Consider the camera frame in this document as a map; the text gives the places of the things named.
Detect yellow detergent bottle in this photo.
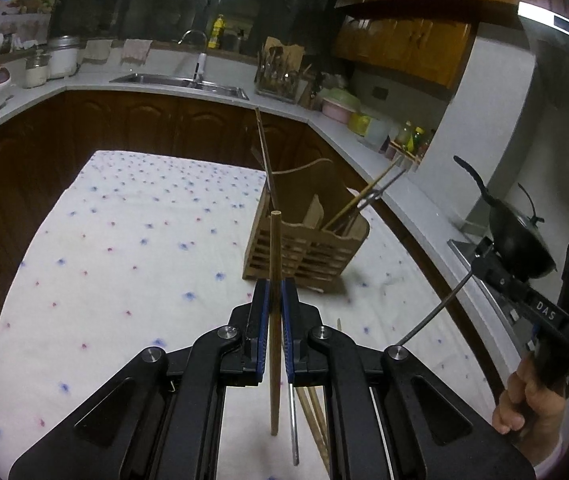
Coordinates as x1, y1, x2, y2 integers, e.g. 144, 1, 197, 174
207, 14, 226, 50

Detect steel kitchen sink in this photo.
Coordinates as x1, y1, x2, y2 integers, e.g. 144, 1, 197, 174
112, 73, 249, 101

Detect metal chopstick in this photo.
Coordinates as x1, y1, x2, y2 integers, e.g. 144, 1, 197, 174
287, 382, 299, 467
395, 268, 475, 347
258, 125, 280, 210
342, 169, 407, 229

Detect bamboo chopstick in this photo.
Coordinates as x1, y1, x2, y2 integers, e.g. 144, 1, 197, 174
322, 162, 397, 232
295, 387, 331, 474
255, 107, 280, 210
307, 387, 327, 442
269, 210, 282, 437

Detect white metal pot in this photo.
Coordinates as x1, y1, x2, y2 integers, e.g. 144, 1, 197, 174
47, 36, 80, 79

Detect upper wooden cabinets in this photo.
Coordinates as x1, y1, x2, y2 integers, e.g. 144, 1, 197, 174
332, 0, 569, 90

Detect glass jar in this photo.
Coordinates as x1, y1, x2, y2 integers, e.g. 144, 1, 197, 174
24, 50, 50, 89

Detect lower wooden cabinets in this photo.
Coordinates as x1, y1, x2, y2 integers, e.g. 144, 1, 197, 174
0, 89, 506, 411

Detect seasoning bottles rack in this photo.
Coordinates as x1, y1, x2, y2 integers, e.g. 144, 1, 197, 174
385, 120, 436, 165

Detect pink green lidded bowl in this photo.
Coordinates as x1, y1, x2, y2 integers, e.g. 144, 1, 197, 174
320, 88, 360, 124

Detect black wok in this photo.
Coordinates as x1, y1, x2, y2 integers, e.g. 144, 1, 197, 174
453, 155, 557, 282

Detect person's right hand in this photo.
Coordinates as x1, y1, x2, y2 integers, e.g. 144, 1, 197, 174
491, 353, 569, 465

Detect wooden cabinets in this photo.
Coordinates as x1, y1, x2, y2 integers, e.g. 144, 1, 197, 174
0, 89, 506, 411
332, 0, 569, 90

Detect hanging dish cloth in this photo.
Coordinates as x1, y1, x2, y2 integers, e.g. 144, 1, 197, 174
121, 39, 153, 65
83, 39, 113, 63

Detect dish drying rack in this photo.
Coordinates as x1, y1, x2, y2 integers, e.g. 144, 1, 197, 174
254, 36, 309, 103

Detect yellow container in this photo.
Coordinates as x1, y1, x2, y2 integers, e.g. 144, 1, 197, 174
347, 113, 372, 138

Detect wooden utensil holder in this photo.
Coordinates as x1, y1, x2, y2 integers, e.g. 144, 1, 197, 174
242, 157, 371, 294

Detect translucent plastic container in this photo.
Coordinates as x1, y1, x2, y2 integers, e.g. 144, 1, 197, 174
363, 118, 396, 152

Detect chrome faucet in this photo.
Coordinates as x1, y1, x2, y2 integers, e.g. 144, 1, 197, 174
178, 29, 208, 84

